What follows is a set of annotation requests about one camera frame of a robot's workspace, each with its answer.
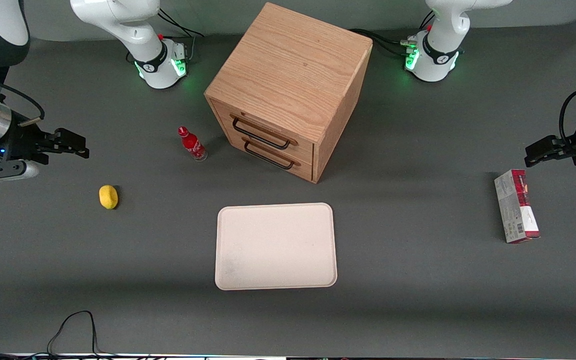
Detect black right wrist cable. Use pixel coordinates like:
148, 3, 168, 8
0, 70, 45, 127

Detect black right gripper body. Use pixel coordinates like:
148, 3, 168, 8
0, 112, 52, 166

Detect black looped table cable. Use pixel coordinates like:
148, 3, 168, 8
0, 310, 119, 360

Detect red and grey carton box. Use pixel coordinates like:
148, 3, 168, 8
494, 169, 541, 244

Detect black left arm base cables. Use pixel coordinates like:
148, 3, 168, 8
350, 10, 436, 58

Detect yellow lemon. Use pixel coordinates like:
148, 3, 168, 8
99, 185, 119, 210

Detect black right arm base cables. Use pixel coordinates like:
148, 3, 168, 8
157, 7, 205, 63

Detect beige plastic tray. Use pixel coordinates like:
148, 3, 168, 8
215, 202, 338, 291

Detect wooden drawer front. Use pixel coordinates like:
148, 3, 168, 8
211, 99, 315, 163
225, 131, 315, 182

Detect black metal drawer handle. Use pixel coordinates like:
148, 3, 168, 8
231, 115, 292, 150
243, 140, 295, 171

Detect red coke bottle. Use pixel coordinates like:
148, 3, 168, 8
177, 126, 208, 162

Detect black arm base cables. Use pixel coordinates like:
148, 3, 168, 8
157, 7, 205, 63
350, 10, 436, 58

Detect oak wooden drawer cabinet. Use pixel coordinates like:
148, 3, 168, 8
204, 2, 373, 184

